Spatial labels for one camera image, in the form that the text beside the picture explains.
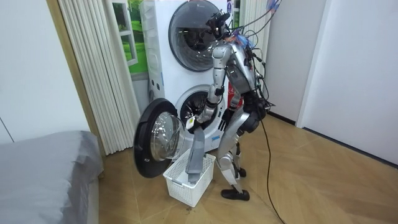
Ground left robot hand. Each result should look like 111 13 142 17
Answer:
185 114 206 134

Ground round black washer door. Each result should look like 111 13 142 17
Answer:
133 98 188 179

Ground robot legs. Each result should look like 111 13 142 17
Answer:
215 105 251 202

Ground white plastic laundry basket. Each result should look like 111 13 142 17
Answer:
162 148 217 208

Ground cable bundle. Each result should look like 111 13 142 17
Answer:
228 0 282 35

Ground grey bed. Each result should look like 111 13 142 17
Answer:
0 130 104 224

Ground white pleated curtain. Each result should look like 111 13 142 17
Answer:
57 0 141 156
239 0 272 68

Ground white stacked washing machines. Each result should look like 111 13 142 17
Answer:
139 0 241 154

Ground black floor cable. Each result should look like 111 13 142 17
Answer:
259 119 287 224

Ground grey cloth garment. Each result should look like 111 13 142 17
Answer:
185 125 206 184

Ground robot body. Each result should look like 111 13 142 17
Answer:
205 9 276 135

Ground window landscape wall poster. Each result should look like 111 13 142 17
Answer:
111 0 150 83

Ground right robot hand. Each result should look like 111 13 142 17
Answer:
218 108 233 133

